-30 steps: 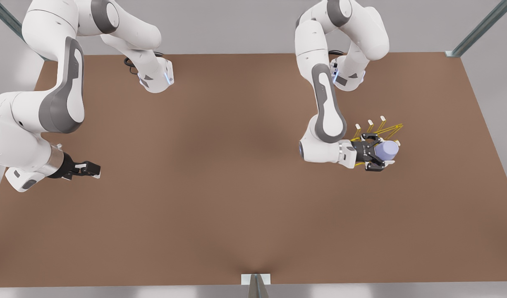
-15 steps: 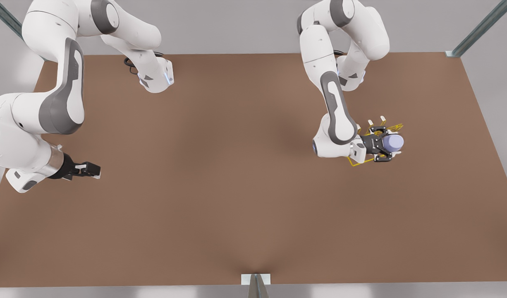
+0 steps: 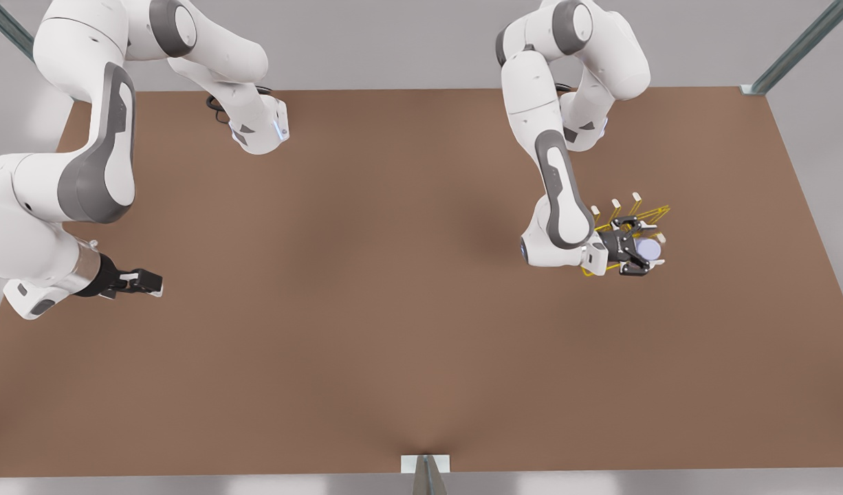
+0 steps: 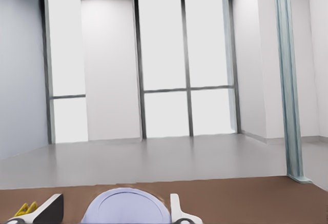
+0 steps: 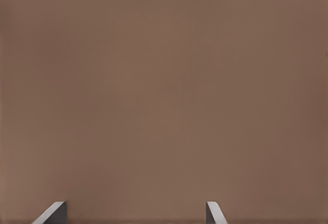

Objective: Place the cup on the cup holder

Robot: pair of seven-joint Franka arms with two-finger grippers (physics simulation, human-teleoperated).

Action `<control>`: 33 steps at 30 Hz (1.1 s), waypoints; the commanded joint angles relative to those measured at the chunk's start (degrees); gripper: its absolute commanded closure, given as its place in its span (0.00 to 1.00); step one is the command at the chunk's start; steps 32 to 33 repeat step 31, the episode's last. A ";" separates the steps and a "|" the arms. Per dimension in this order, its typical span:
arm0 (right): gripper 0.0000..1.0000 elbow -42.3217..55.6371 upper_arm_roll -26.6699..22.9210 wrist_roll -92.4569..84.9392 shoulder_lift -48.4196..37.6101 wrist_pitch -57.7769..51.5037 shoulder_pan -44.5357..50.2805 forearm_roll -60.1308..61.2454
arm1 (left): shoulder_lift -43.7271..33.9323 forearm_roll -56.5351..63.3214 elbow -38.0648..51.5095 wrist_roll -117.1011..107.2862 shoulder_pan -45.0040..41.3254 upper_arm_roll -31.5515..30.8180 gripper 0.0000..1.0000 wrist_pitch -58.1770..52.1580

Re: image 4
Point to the narrow grey-framed window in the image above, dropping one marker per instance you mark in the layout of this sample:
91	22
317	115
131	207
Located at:
65	62

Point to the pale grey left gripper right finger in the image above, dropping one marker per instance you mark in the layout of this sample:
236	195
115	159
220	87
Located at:
176	208

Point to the yellow cup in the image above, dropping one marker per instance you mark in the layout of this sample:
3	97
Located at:
25	208

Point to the silver frame post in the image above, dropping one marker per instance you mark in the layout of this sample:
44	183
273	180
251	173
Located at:
288	80

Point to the lavender round cup holder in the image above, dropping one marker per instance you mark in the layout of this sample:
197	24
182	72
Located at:
126	207

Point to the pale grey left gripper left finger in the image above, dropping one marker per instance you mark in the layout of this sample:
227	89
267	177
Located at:
48	210

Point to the wide grey-framed window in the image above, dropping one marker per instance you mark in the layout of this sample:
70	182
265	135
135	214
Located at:
185	60

